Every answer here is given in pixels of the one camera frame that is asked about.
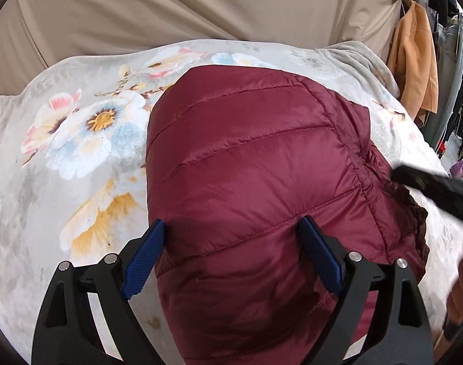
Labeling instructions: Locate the person's right hand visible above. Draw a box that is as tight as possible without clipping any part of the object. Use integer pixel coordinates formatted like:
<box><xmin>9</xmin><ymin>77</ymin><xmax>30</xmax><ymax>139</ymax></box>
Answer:
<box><xmin>443</xmin><ymin>256</ymin><xmax>463</xmax><ymax>342</ymax></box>

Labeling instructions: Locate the orange hanging garment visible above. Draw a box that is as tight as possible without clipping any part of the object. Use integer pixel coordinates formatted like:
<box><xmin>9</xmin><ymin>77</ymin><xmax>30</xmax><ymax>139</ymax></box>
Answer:
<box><xmin>388</xmin><ymin>1</ymin><xmax>439</xmax><ymax>127</ymax></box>

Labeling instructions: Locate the beige curtain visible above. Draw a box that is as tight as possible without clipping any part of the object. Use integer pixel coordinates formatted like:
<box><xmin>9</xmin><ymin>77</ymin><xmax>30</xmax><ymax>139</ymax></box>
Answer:
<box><xmin>0</xmin><ymin>0</ymin><xmax>401</xmax><ymax>96</ymax></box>

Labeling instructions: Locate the grey hanging garment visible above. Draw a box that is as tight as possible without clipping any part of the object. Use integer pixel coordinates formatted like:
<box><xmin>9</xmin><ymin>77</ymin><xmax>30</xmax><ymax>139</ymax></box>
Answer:
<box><xmin>421</xmin><ymin>13</ymin><xmax>463</xmax><ymax>151</ymax></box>

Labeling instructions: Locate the maroon puffer jacket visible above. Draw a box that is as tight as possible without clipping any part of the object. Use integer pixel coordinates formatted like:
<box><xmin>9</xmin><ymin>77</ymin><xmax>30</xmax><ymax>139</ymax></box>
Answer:
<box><xmin>146</xmin><ymin>65</ymin><xmax>429</xmax><ymax>364</ymax></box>

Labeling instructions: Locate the white floral blanket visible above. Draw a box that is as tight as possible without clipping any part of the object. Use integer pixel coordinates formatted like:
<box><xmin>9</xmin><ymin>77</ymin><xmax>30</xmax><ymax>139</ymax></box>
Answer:
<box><xmin>0</xmin><ymin>40</ymin><xmax>448</xmax><ymax>359</ymax></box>

